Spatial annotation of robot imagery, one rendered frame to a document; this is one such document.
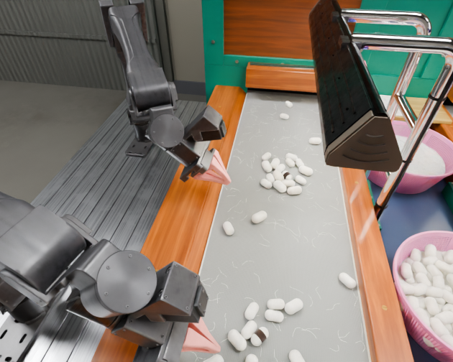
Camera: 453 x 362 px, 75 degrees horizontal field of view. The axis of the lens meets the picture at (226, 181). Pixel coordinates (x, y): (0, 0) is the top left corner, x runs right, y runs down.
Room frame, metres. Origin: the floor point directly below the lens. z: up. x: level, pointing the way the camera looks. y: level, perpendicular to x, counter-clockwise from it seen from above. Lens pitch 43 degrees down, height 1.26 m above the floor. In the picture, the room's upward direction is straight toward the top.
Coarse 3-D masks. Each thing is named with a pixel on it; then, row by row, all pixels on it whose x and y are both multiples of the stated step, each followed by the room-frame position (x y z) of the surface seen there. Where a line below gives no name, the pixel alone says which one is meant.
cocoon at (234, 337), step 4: (232, 332) 0.19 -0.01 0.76; (236, 332) 0.19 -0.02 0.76; (228, 336) 0.18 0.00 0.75; (232, 336) 0.18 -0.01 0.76; (236, 336) 0.18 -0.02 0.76; (240, 336) 0.18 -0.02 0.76; (232, 340) 0.17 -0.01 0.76; (236, 340) 0.17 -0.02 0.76; (240, 340) 0.17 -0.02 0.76; (244, 340) 0.17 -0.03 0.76; (232, 344) 0.17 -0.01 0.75; (236, 344) 0.17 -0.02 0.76; (240, 344) 0.17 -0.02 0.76; (244, 344) 0.17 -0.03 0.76; (236, 348) 0.16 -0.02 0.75; (240, 348) 0.16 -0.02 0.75; (244, 348) 0.16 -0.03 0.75
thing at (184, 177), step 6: (168, 150) 0.47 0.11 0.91; (204, 150) 0.48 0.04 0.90; (174, 156) 0.47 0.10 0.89; (180, 162) 0.48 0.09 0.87; (198, 162) 0.45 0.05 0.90; (186, 168) 0.47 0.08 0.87; (192, 168) 0.44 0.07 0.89; (198, 168) 0.44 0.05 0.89; (186, 174) 0.44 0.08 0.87; (186, 180) 0.45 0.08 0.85
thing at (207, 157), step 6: (210, 150) 0.51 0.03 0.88; (216, 150) 0.51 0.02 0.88; (204, 156) 0.47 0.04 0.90; (210, 156) 0.48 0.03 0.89; (216, 156) 0.49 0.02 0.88; (204, 162) 0.45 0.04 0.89; (210, 162) 0.46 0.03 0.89; (222, 162) 0.50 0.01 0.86; (204, 168) 0.44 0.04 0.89; (222, 168) 0.48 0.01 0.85; (210, 174) 0.49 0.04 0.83; (216, 174) 0.49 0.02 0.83
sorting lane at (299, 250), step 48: (240, 144) 0.73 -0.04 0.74; (288, 144) 0.73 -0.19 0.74; (240, 192) 0.52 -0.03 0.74; (336, 192) 0.52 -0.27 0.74; (240, 240) 0.38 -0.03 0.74; (288, 240) 0.38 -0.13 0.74; (336, 240) 0.38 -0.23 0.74; (240, 288) 0.27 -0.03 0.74; (288, 288) 0.27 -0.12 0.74; (336, 288) 0.27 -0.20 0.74; (288, 336) 0.19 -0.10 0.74; (336, 336) 0.19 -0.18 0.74
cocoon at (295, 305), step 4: (292, 300) 0.24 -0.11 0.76; (296, 300) 0.24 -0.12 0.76; (300, 300) 0.24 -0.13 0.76; (288, 304) 0.23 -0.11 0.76; (292, 304) 0.23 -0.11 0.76; (296, 304) 0.23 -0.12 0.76; (300, 304) 0.23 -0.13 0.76; (288, 308) 0.22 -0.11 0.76; (292, 308) 0.22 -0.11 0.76; (296, 308) 0.23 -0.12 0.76; (300, 308) 0.23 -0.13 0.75; (288, 312) 0.22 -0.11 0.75; (292, 312) 0.22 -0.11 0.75
